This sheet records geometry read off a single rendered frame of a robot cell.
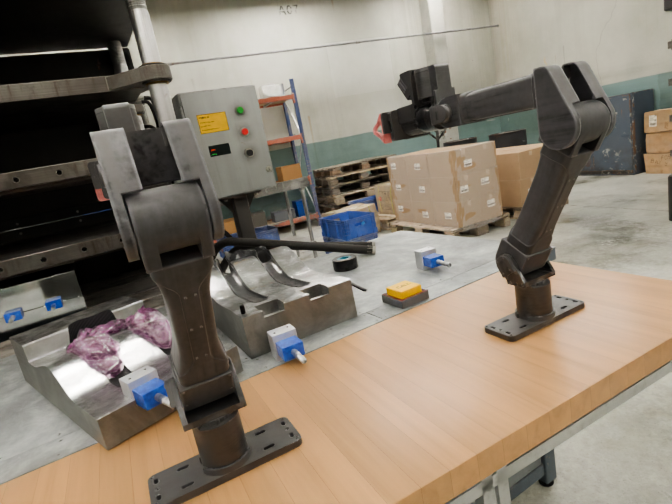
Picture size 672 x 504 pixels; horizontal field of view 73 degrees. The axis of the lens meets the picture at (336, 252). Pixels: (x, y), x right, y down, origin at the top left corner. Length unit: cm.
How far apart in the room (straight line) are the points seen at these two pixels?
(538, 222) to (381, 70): 797
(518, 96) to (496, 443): 53
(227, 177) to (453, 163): 322
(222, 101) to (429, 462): 150
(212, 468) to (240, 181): 131
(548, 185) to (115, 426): 78
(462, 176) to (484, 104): 390
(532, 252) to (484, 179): 411
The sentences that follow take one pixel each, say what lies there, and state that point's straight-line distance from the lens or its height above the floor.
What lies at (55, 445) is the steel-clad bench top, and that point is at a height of 80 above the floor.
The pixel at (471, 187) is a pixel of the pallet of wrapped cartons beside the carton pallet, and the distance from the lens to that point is 485.
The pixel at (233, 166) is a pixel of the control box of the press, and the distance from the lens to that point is 181.
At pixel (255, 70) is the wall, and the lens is 794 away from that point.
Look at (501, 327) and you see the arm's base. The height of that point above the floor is 81.
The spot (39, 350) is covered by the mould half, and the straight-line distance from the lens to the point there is 116.
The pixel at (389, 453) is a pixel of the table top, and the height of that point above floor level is 80.
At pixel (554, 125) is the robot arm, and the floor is 115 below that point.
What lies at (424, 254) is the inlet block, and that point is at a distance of 129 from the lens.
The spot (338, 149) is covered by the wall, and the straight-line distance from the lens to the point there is 818.
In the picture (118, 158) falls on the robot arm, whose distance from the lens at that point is 46.
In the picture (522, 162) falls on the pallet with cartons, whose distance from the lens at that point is 543.
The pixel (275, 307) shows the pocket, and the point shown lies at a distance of 100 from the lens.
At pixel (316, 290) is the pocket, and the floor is 88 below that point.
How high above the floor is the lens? 118
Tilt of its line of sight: 13 degrees down
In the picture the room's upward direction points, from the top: 11 degrees counter-clockwise
